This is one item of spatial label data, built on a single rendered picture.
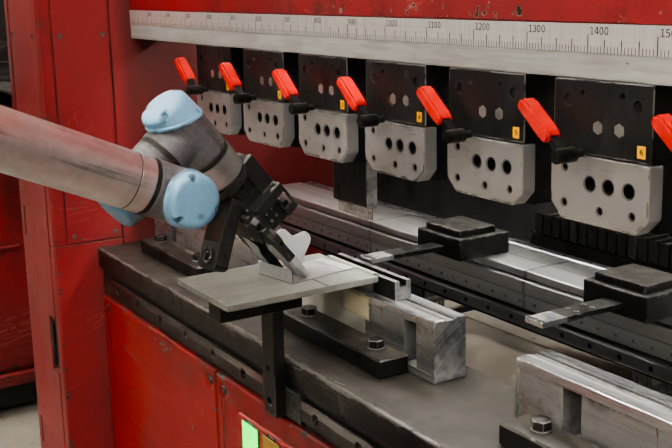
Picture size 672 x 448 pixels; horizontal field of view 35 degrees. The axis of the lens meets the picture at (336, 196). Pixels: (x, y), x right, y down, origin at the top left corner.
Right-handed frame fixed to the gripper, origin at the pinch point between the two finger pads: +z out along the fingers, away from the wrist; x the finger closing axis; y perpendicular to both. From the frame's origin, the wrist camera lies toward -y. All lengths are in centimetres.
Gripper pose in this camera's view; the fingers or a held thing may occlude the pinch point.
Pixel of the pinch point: (286, 271)
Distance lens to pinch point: 166.7
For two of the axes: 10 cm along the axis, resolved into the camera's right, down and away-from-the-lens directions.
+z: 5.1, 6.6, 5.6
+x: -6.5, -1.4, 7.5
